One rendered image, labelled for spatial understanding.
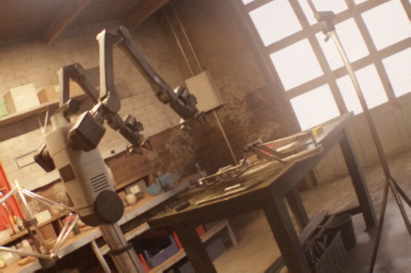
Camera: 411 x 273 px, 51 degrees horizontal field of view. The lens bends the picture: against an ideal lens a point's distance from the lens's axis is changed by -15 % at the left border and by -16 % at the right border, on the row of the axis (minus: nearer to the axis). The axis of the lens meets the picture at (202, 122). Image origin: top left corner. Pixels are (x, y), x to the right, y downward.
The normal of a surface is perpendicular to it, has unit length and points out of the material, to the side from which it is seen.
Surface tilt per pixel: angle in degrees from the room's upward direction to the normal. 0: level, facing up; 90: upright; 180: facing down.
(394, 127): 90
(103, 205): 90
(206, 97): 90
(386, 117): 90
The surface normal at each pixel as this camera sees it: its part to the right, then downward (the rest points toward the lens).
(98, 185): 0.72, -0.13
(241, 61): -0.53, 0.23
